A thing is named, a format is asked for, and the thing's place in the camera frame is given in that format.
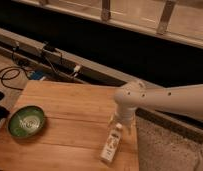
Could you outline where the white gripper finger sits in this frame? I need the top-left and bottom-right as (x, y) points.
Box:
(127, 125), (133, 135)
(108, 114), (115, 127)

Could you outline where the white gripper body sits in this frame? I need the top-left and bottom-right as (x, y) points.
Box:
(113, 106), (136, 128)

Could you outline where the white plastic bottle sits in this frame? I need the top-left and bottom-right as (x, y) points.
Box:
(100, 123), (122, 163)

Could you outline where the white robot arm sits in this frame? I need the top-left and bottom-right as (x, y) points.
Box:
(110, 80), (203, 131)

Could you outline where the green ceramic bowl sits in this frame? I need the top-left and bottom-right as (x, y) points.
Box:
(7, 105), (46, 139)

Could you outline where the wooden cutting board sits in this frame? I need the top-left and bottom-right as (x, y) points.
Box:
(0, 81), (139, 171)

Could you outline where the blue small object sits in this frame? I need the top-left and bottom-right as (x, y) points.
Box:
(30, 71), (45, 80)

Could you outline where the grey metal rail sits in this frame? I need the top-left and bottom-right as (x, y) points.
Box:
(0, 28), (203, 143)

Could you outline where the black clamp on rail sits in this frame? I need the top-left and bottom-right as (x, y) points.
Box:
(41, 42), (62, 59)

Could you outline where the black coiled cable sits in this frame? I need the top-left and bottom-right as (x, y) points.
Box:
(0, 65), (29, 91)

